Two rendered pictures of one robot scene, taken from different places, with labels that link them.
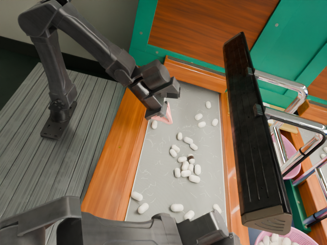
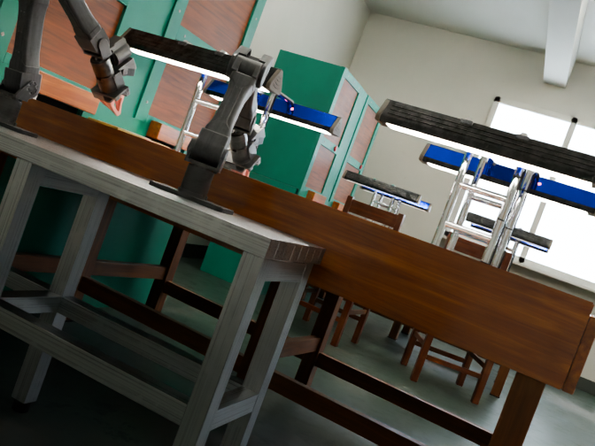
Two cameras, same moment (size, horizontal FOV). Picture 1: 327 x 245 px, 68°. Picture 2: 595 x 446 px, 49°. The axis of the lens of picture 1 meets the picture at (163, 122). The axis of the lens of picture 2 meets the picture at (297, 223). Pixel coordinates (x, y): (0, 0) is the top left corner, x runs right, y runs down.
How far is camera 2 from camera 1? 183 cm
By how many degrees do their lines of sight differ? 66
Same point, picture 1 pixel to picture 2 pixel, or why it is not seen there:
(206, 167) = not seen: hidden behind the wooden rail
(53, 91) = (29, 69)
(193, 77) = (67, 92)
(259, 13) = (110, 21)
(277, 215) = (279, 72)
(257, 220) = (274, 80)
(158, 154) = not seen: hidden behind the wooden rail
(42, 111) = not seen: outside the picture
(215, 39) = (74, 47)
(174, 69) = (49, 81)
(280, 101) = (133, 126)
